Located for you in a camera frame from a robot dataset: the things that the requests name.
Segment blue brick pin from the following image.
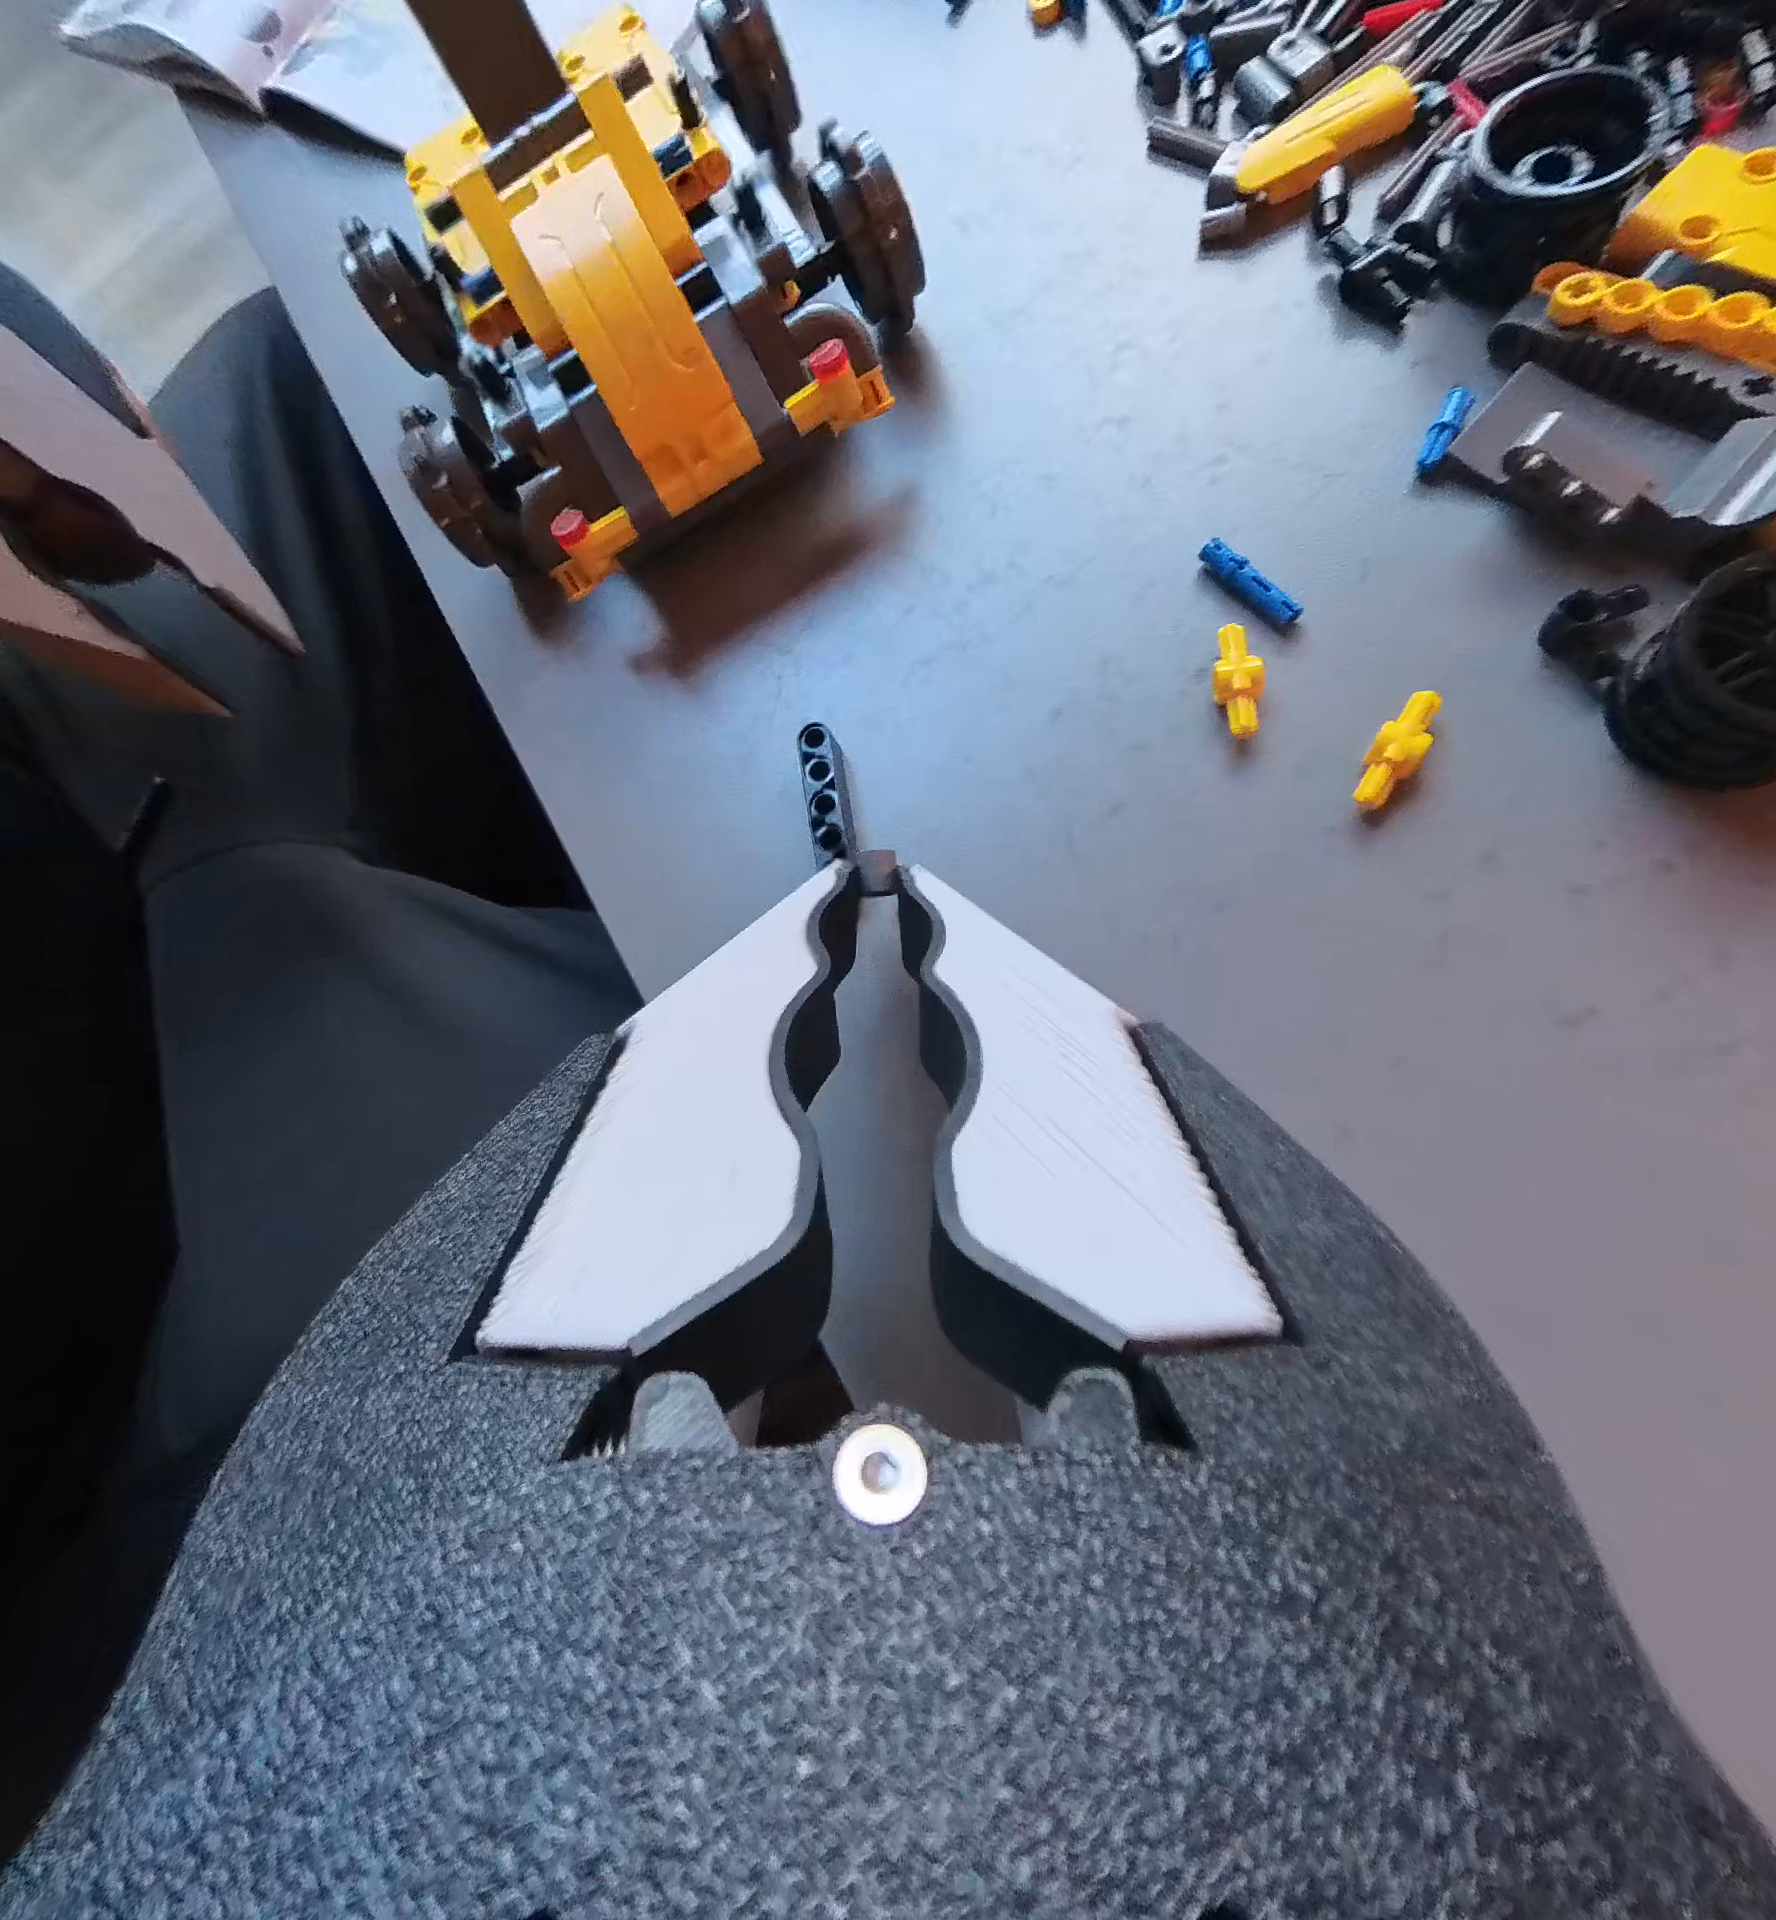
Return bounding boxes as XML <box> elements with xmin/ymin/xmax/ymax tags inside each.
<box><xmin>1197</xmin><ymin>535</ymin><xmax>1305</xmax><ymax>629</ymax></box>

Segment pile of small brick pieces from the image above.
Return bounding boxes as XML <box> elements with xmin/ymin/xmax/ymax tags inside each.
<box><xmin>1029</xmin><ymin>0</ymin><xmax>1776</xmax><ymax>787</ymax></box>

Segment grey desk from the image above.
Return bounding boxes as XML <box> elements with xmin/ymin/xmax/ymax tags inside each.
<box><xmin>176</xmin><ymin>0</ymin><xmax>1776</xmax><ymax>1920</ymax></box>

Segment open instruction booklet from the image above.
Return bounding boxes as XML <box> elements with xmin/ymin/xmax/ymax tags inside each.
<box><xmin>64</xmin><ymin>0</ymin><xmax>426</xmax><ymax>159</ymax></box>

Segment person's legs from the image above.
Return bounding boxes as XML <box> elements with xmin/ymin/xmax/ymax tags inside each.
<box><xmin>0</xmin><ymin>284</ymin><xmax>646</xmax><ymax>1502</ymax></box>

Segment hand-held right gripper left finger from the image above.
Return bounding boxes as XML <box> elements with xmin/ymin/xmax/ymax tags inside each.
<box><xmin>475</xmin><ymin>861</ymin><xmax>872</xmax><ymax>1390</ymax></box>

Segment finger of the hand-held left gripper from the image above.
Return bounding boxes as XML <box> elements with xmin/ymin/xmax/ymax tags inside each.
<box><xmin>0</xmin><ymin>465</ymin><xmax>239</xmax><ymax>722</ymax></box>
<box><xmin>0</xmin><ymin>306</ymin><xmax>309</xmax><ymax>662</ymax></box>

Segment yellow brick pin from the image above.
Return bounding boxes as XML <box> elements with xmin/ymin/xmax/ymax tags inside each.
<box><xmin>1350</xmin><ymin>690</ymin><xmax>1442</xmax><ymax>813</ymax></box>
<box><xmin>1209</xmin><ymin>622</ymin><xmax>1269</xmax><ymax>741</ymax></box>

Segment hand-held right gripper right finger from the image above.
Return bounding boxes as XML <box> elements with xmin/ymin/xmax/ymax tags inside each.
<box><xmin>892</xmin><ymin>861</ymin><xmax>1288</xmax><ymax>1394</ymax></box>

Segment yellow brick toy vehicle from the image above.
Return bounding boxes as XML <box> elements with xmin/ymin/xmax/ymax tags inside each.
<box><xmin>341</xmin><ymin>0</ymin><xmax>928</xmax><ymax>602</ymax></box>

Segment black brick beam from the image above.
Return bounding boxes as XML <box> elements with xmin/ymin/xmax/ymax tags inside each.
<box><xmin>797</xmin><ymin>722</ymin><xmax>872</xmax><ymax>869</ymax></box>

